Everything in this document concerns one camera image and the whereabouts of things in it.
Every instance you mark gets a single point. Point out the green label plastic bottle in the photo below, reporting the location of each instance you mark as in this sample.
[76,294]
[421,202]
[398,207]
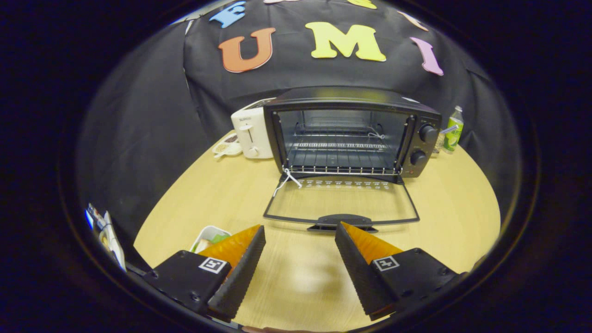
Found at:
[453,132]

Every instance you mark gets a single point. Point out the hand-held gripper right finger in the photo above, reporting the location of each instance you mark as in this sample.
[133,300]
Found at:
[360,273]

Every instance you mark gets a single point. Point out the white food tray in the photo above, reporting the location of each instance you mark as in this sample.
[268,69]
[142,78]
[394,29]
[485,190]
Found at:
[210,230]

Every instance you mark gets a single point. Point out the white pop-up toaster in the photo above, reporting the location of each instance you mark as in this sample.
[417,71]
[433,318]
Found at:
[247,134]

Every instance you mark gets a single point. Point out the black toaster oven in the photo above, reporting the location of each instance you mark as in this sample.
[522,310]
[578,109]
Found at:
[351,99]

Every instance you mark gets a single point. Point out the printed paper bundle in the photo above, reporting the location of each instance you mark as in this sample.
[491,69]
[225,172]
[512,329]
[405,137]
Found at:
[108,236]

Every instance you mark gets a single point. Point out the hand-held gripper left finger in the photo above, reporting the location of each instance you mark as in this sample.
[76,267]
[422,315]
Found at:
[241,273]

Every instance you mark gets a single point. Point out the white snack plate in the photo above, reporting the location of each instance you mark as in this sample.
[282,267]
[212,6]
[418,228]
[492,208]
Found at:
[226,149]

